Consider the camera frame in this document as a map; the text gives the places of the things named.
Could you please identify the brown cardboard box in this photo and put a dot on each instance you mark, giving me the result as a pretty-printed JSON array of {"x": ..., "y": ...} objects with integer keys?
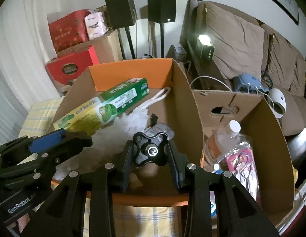
[{"x": 107, "y": 47}]

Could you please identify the black star knob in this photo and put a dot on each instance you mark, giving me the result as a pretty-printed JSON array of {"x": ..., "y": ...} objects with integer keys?
[{"x": 150, "y": 149}]

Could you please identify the blue plush toy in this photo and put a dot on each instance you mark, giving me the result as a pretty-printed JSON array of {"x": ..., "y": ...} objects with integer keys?
[{"x": 247, "y": 83}]

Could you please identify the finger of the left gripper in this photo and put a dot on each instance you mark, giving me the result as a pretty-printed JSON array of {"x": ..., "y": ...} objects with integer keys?
[
  {"x": 72, "y": 144},
  {"x": 25, "y": 146}
]

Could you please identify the large water bottle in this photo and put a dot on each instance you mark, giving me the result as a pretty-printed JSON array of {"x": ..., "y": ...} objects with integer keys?
[{"x": 225, "y": 141}]

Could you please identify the orange cardboard box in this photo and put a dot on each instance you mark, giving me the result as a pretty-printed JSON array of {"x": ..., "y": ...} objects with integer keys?
[{"x": 174, "y": 105}]

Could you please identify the black speaker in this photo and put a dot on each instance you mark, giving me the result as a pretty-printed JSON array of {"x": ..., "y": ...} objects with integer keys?
[
  {"x": 162, "y": 12},
  {"x": 122, "y": 14}
]

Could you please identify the person left hand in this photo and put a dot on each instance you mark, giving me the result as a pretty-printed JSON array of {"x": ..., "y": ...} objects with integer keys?
[{"x": 18, "y": 226}]

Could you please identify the pink packaged item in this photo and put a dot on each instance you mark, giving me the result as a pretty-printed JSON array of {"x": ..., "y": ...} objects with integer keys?
[{"x": 240, "y": 162}]

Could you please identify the brown sofa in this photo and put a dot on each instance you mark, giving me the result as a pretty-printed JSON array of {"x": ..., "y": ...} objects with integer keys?
[{"x": 243, "y": 44}]

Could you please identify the left black speaker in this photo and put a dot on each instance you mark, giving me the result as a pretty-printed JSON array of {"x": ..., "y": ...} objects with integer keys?
[{"x": 122, "y": 14}]

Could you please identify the green yellow toothpaste box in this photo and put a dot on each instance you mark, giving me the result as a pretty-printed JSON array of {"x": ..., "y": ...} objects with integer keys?
[{"x": 104, "y": 108}]

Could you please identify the pink tissue pack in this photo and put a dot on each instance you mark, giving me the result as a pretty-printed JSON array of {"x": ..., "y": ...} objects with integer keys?
[{"x": 95, "y": 25}]

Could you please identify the red gift bag upper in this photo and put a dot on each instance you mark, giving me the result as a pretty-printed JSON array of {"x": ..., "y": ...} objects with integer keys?
[{"x": 69, "y": 31}]

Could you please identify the white curtain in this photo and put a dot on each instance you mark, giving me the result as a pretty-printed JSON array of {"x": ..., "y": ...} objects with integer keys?
[{"x": 25, "y": 48}]

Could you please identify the right black speaker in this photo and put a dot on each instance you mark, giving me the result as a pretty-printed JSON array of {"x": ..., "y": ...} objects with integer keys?
[{"x": 162, "y": 12}]

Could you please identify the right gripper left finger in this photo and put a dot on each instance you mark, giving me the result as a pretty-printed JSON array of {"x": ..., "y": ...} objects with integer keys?
[{"x": 62, "y": 213}]

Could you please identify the large brown carton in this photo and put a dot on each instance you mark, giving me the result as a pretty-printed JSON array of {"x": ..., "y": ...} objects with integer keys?
[{"x": 271, "y": 154}]

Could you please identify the white fluffy duster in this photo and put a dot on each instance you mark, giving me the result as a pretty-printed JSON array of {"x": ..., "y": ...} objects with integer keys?
[{"x": 111, "y": 140}]

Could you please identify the bright portable lamp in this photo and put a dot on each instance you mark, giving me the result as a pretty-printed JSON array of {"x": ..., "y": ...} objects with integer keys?
[{"x": 204, "y": 46}]

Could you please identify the red collection gift bag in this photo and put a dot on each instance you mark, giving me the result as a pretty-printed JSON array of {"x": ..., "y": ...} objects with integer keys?
[{"x": 65, "y": 69}]

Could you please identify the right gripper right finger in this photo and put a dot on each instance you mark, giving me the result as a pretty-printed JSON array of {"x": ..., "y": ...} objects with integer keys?
[{"x": 238, "y": 214}]

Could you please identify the clear bottle pink cap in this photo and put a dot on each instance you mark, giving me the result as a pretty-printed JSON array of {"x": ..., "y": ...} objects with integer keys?
[{"x": 160, "y": 128}]

